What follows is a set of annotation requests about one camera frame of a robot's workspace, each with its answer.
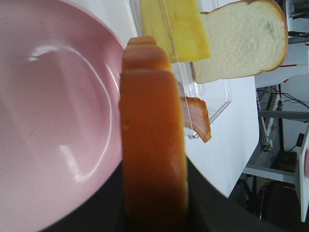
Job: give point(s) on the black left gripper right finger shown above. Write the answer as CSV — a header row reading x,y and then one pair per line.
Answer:
x,y
210,211

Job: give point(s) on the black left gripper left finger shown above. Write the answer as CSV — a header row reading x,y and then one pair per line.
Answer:
x,y
102,212

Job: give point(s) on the bread slice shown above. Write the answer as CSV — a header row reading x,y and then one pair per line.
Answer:
x,y
246,38
154,162

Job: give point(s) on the pink bacon strip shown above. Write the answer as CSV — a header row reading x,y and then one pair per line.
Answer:
x,y
195,117

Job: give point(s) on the yellow cheese slice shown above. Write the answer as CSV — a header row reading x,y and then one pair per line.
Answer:
x,y
177,27

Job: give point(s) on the clear right plastic tray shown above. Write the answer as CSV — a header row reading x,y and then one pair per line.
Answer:
x,y
216,95

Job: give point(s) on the pink plate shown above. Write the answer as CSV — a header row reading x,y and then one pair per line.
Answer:
x,y
59,117

